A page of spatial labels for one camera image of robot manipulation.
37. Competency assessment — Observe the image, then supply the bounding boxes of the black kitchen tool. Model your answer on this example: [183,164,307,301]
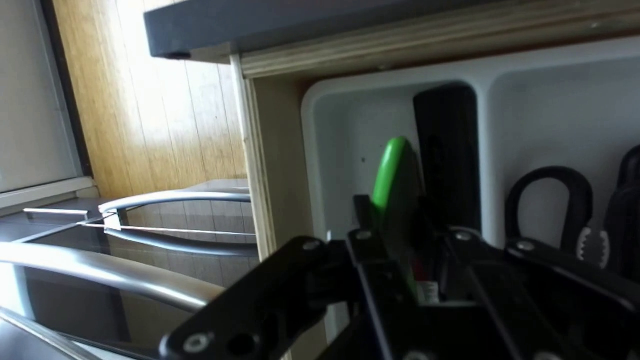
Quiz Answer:
[574,142,640,283]

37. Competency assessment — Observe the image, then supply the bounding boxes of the black handled utensil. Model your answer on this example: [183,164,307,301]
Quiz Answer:
[411,83,484,236]

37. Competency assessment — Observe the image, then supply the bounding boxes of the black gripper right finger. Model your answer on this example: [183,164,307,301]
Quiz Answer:
[431,229,640,360]

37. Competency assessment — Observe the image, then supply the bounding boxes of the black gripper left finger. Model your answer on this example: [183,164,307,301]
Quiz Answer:
[157,194,427,360]

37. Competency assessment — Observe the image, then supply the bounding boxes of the green handled knife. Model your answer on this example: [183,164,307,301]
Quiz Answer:
[352,137,441,306]

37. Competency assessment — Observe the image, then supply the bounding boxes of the black handled scissors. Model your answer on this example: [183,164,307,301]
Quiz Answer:
[503,167,595,256]

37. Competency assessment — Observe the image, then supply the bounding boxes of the silver lower drawer handle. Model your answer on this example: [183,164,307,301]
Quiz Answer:
[0,240,226,317]
[97,189,254,232]

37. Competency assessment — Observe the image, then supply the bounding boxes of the white drawer organizer tray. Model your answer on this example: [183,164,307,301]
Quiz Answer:
[299,36,640,336]

